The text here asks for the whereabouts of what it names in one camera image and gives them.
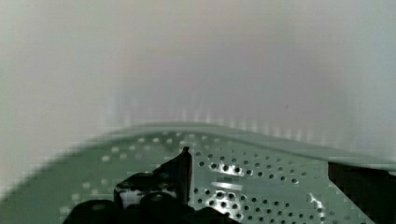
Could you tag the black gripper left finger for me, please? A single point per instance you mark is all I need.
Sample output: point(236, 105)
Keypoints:
point(160, 196)

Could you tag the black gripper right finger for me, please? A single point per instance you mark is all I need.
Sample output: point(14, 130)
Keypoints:
point(372, 190)

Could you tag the green plastic strainer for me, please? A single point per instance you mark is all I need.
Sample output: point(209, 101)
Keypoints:
point(251, 177)

